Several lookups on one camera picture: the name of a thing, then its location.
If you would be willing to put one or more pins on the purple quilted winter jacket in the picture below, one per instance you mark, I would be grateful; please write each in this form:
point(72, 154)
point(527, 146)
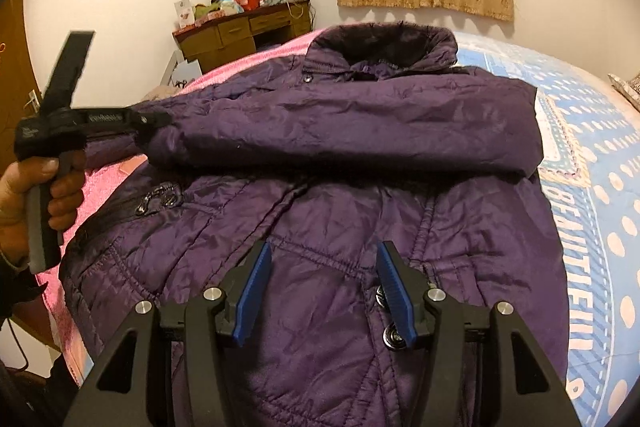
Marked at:
point(375, 134)

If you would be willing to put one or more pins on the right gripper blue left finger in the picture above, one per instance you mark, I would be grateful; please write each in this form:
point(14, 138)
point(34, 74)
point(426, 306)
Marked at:
point(244, 287)

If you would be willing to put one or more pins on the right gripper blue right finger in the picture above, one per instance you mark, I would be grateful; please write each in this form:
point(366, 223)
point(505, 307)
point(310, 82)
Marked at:
point(404, 289)

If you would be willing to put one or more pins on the blue pink patterned bed blanket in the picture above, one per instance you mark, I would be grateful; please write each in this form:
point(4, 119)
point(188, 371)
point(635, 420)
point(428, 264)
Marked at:
point(585, 186)

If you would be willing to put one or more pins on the brown wooden door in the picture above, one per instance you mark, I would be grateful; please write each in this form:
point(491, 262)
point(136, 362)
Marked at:
point(18, 87)

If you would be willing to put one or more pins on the person's left hand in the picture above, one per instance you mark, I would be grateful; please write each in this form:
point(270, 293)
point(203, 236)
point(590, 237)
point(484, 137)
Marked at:
point(17, 180)

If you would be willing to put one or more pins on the brown wooden desk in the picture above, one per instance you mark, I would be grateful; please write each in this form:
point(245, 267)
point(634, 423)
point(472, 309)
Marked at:
point(226, 39)

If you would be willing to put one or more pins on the striped patterned pillow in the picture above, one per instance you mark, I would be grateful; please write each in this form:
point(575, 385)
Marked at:
point(629, 88)

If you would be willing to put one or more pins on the white card with picture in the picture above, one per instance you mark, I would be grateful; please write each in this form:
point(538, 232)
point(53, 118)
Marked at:
point(185, 13)

